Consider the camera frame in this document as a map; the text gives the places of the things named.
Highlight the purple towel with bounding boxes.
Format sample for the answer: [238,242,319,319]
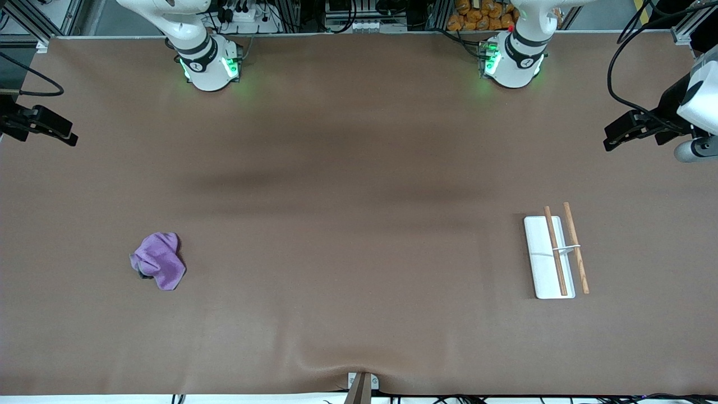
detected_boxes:
[130,232,187,291]

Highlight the white rectangular tray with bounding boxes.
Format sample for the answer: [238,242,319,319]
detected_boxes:
[523,202,591,300]

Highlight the orange snack bag pile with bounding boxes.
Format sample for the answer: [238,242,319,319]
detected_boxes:
[447,0,519,31]

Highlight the white power strip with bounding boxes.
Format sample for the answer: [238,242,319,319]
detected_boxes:
[216,0,281,34]

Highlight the black control equipment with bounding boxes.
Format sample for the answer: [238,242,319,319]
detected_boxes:
[324,0,432,23]

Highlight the brown table mat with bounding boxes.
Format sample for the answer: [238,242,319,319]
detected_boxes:
[0,31,718,396]

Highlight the white terminal block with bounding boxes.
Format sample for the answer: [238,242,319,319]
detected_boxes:
[347,20,408,33]

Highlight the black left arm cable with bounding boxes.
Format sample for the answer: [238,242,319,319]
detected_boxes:
[607,0,702,132]

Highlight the aluminium frame profile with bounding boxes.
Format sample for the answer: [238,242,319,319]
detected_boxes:
[0,0,85,54]
[670,0,718,45]

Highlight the camera mount post bracket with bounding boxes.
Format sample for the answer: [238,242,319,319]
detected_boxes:
[343,371,380,404]

